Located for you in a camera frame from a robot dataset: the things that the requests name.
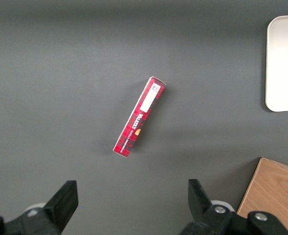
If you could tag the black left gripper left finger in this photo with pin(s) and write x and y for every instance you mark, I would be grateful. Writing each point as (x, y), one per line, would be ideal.
(58, 208)

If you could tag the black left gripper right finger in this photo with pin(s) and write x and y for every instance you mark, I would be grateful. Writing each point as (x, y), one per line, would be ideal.
(202, 215)

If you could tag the wooden board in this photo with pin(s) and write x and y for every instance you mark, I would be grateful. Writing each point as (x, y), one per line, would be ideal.
(276, 193)

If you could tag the red tartan shortbread box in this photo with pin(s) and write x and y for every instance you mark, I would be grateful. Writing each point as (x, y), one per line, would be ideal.
(139, 117)

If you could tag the cream plastic tray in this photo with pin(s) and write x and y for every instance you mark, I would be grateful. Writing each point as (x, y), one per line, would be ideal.
(284, 63)

